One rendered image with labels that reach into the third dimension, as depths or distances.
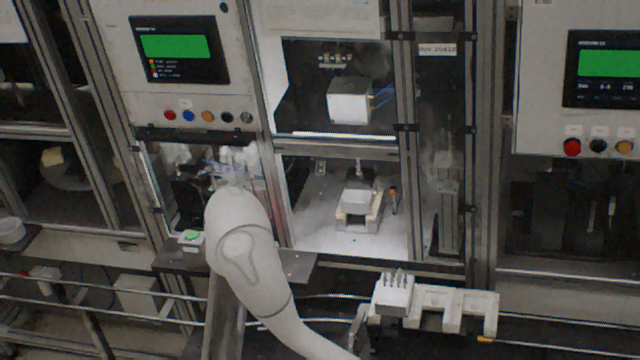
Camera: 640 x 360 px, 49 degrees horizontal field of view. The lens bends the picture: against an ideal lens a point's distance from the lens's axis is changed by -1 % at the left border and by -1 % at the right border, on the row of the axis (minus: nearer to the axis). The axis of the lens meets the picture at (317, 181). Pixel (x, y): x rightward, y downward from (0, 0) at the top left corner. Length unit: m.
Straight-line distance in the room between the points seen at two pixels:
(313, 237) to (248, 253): 0.91
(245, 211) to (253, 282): 0.18
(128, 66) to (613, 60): 1.26
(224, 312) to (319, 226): 0.73
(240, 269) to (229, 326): 0.35
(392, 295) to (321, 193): 0.57
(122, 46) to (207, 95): 0.27
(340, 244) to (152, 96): 0.75
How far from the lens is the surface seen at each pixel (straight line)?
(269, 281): 1.45
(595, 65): 1.72
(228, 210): 1.55
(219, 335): 1.77
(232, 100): 1.98
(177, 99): 2.05
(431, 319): 2.14
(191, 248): 2.24
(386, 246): 2.25
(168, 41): 1.93
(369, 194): 2.26
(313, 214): 2.40
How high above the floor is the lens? 2.45
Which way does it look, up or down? 37 degrees down
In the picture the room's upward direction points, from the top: 9 degrees counter-clockwise
